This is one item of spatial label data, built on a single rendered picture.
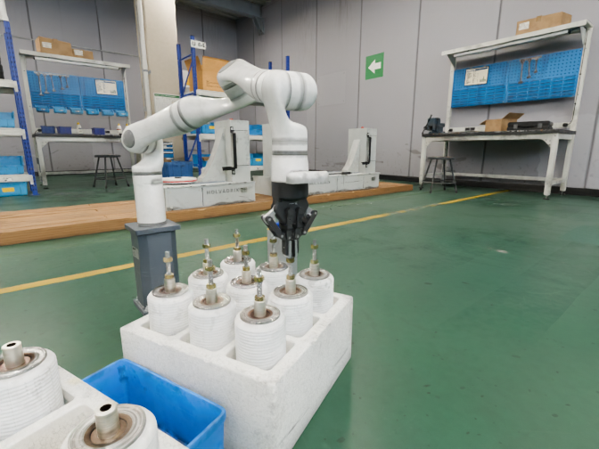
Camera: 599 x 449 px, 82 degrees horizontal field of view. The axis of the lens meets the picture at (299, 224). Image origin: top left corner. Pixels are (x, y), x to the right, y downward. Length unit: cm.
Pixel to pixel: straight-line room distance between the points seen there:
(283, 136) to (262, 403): 47
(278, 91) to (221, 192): 240
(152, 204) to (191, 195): 168
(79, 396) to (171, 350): 16
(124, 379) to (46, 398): 25
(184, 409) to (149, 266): 61
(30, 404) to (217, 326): 29
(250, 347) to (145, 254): 68
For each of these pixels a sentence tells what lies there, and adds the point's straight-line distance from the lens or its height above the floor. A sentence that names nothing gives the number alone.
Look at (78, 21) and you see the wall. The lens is 950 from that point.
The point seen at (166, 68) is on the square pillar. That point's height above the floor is 201.
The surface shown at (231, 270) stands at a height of 24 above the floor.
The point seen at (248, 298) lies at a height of 23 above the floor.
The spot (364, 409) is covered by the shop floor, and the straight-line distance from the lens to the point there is 86.
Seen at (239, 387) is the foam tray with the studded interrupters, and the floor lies 15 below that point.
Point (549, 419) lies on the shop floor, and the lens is 98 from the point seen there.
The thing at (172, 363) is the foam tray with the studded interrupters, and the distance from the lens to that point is 76.
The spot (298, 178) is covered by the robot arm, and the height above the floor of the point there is 50.
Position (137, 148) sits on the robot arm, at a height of 56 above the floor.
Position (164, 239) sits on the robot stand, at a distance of 124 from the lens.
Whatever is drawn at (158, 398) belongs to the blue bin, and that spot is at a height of 7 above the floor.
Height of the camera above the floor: 55
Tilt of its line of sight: 12 degrees down
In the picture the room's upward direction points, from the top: straight up
